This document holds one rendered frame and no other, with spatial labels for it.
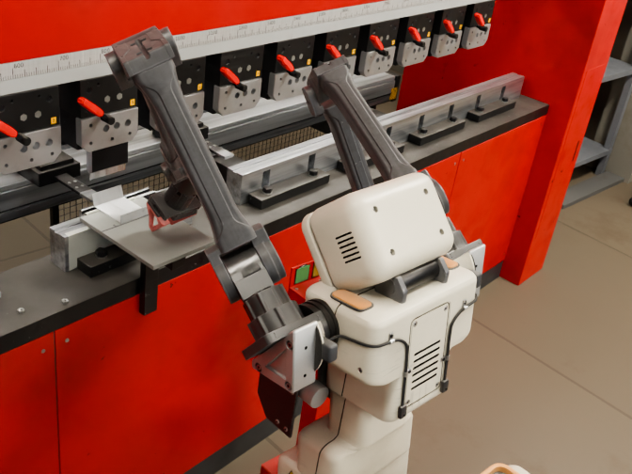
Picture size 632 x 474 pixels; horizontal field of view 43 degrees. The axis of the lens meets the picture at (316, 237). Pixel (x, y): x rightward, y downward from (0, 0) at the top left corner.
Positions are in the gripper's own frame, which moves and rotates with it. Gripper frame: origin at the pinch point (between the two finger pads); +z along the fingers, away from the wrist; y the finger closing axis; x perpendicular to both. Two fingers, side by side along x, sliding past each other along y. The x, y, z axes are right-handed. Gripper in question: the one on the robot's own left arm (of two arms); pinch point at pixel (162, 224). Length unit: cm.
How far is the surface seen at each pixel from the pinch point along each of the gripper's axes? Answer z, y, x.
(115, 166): 3.3, -0.7, -19.3
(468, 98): 12, -163, -13
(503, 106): 14, -184, -6
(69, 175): 19.0, 0.7, -29.7
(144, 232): 3.7, 2.7, -1.1
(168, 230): 2.4, -2.3, 1.1
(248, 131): 27, -70, -33
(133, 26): -28.5, -1.6, -32.5
